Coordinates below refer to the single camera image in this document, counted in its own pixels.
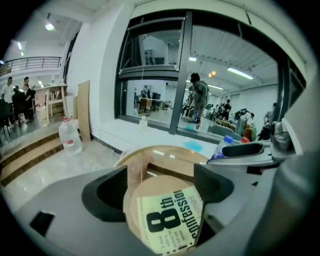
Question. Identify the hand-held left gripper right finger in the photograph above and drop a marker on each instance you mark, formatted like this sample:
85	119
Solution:
237	212

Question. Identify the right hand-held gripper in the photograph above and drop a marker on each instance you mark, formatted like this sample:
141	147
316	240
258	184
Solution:
287	140

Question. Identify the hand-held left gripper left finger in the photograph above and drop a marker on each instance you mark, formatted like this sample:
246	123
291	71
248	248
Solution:
75	225

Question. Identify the pale green black-print book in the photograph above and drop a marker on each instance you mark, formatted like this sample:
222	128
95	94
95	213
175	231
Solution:
170	220

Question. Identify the blue cap drink bottle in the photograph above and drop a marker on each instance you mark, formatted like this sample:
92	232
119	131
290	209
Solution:
220	150

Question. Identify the wooden steps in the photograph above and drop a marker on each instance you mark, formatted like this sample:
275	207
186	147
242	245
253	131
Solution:
30	155

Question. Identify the large clear water jug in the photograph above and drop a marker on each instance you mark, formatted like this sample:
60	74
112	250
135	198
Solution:
70	140

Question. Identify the round beige basket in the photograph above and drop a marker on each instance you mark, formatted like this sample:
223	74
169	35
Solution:
155	185

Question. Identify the clear plastic bottle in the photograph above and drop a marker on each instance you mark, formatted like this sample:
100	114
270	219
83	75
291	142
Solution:
143	125

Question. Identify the wooden board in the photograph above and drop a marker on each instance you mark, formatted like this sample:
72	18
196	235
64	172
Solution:
84	112

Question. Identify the white wooden table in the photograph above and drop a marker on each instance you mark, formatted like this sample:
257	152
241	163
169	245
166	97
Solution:
52	100

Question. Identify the black metal railing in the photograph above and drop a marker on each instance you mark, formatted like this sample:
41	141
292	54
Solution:
30	60

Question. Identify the round ceiling lamp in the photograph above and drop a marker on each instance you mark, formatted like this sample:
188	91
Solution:
49	26

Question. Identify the black window frame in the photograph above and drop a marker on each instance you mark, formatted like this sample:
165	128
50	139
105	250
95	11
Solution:
183	75

